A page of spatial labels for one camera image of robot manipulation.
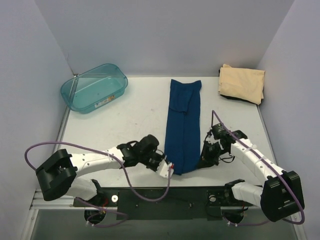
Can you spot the aluminium frame rail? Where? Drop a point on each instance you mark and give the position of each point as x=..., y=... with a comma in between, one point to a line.
x=274, y=195

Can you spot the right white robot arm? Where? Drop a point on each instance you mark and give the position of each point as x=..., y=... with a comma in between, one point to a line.
x=241, y=148

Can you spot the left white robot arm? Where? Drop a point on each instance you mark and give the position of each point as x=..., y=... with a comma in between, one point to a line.
x=61, y=174

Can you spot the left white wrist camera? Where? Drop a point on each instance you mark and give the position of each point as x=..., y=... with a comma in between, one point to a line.
x=165, y=169

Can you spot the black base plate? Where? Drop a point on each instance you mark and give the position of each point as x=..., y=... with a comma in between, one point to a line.
x=179, y=203

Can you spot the blue t shirt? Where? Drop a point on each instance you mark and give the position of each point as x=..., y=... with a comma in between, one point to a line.
x=182, y=144

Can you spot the folded beige t shirt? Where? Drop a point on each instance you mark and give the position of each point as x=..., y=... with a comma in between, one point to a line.
x=242, y=83

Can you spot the teal plastic bin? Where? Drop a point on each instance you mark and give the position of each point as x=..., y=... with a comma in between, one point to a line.
x=94, y=88

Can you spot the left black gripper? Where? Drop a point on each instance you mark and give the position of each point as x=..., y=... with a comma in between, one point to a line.
x=155, y=163

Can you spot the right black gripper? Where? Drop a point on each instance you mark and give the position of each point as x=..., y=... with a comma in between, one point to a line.
x=207, y=155

